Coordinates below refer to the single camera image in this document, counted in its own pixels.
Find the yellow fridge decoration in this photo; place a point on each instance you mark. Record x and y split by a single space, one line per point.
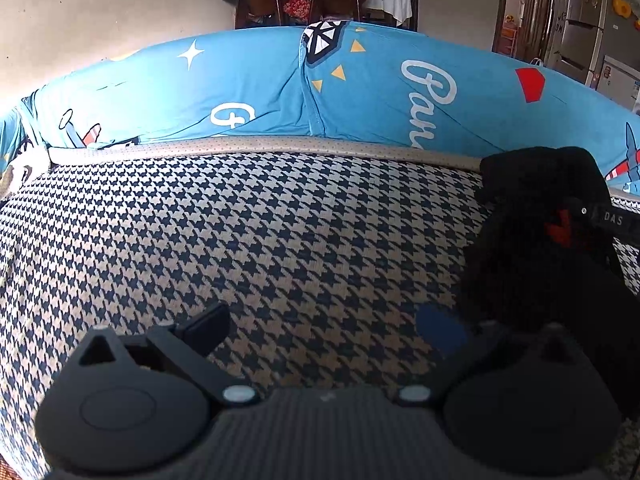
622 7

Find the red floral cloth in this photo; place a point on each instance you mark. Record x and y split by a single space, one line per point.
296 2

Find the houndstooth blanket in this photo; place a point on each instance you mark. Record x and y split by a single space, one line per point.
250 240

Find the white chest freezer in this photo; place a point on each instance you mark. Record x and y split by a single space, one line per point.
620 80

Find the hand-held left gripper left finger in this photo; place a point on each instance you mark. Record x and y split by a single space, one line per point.
205 329

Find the brown wooden door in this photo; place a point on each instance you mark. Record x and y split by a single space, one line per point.
530 10

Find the white lace cloth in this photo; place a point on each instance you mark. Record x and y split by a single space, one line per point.
22 170

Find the silver refrigerator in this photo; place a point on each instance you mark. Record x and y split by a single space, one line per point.
580 20

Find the dark chair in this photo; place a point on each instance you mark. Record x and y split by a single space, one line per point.
417 2

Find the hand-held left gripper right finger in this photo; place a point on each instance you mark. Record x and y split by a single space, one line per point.
442 331

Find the black shirt with red print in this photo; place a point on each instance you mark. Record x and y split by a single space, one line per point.
525 280

